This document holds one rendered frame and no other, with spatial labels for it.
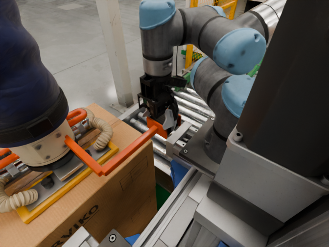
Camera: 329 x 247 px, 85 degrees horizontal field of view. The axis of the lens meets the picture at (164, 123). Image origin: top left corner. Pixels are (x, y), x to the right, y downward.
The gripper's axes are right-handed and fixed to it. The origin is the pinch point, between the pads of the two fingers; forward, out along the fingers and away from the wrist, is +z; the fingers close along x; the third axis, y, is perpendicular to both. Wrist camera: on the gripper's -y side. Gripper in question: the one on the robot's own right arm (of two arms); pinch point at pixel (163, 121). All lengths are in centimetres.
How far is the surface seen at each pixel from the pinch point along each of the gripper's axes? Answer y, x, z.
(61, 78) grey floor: -58, -261, 108
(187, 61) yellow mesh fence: -128, -72, 47
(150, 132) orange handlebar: 7.1, 0.6, -0.9
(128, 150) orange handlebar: 16.4, 0.3, -0.8
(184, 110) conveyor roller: -64, -31, 53
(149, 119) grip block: 3.9, -3.0, -2.0
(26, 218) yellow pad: 45.3, -12.2, 11.5
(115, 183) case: 21.1, -5.1, 18.4
